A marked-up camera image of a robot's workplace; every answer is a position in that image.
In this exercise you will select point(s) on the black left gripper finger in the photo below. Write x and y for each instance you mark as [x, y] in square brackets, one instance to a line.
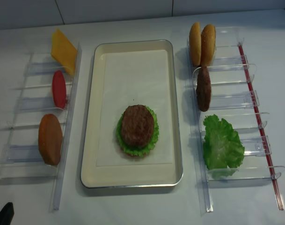
[6, 214]

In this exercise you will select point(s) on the brown meat patty in rack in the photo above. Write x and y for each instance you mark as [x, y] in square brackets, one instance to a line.
[204, 90]

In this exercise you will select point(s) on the tan bun half rear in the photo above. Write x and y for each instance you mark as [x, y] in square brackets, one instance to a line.
[195, 44]

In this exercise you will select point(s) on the red tomato slice in rack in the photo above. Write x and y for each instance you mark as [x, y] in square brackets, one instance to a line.
[59, 89]

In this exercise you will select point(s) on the clear acrylic left rack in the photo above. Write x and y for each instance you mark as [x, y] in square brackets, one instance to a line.
[20, 157]

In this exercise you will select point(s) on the clear acrylic right rack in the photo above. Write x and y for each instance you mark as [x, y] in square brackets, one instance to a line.
[234, 99]

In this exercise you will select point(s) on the tan bun half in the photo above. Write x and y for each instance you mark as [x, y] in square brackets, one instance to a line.
[195, 44]
[208, 42]

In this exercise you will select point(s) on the green lettuce leaf in rack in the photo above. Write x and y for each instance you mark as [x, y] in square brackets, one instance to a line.
[222, 147]

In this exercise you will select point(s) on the clear acrylic rack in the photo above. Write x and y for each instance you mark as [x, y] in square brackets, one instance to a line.
[20, 157]
[234, 99]

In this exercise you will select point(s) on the cream metal tray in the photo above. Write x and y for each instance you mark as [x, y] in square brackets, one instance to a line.
[127, 176]

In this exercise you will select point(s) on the white paper tray liner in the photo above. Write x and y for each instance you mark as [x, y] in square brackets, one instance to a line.
[135, 78]

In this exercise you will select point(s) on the orange-brown bun half left rack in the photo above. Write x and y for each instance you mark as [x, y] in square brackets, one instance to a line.
[50, 139]

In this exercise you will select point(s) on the yellow cheese slice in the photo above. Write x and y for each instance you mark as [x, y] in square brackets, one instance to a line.
[63, 51]

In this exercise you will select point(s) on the brown meat patty on stack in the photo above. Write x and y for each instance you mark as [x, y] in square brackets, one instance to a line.
[137, 126]

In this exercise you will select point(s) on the green lettuce under patty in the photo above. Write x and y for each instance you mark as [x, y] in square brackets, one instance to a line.
[154, 138]

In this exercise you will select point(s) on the tan bun half front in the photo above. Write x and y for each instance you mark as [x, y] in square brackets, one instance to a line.
[208, 42]

